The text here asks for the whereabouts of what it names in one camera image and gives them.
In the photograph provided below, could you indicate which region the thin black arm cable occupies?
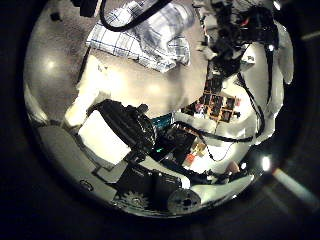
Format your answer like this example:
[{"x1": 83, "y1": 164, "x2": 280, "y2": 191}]
[{"x1": 173, "y1": 71, "x2": 268, "y2": 144}]

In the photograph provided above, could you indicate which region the thick black cable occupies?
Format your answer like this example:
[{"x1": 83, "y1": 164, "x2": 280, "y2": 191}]
[{"x1": 99, "y1": 0, "x2": 173, "y2": 33}]

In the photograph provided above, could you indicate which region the wooden cubby shelf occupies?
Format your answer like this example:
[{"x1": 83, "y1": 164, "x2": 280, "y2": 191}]
[{"x1": 181, "y1": 78, "x2": 243, "y2": 124}]

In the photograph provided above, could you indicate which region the small black object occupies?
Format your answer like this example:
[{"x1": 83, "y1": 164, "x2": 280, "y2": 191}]
[{"x1": 49, "y1": 11, "x2": 63, "y2": 22}]

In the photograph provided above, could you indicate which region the teal box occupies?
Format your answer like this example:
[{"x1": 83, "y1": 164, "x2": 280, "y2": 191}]
[{"x1": 151, "y1": 113, "x2": 174, "y2": 128}]

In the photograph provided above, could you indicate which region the blue white plaid shirt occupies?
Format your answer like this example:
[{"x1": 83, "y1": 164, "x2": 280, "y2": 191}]
[{"x1": 85, "y1": 1, "x2": 198, "y2": 74}]

